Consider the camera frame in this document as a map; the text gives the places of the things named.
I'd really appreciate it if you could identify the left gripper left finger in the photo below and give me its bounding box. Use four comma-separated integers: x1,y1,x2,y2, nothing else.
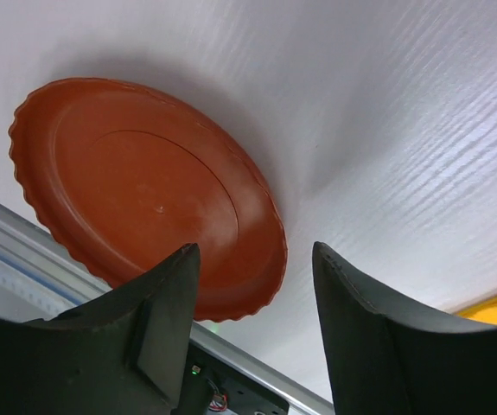
0,244,201,414

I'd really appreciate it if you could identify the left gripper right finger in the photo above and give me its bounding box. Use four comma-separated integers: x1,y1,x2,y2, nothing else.
312,242,497,414

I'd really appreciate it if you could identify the red round plate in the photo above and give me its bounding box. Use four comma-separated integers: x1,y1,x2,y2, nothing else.
9,78,287,322

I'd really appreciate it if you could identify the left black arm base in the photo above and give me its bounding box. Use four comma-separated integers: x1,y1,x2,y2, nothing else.
172,342,290,415

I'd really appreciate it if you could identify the aluminium mounting rail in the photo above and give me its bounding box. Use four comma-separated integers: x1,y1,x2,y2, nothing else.
0,205,335,414

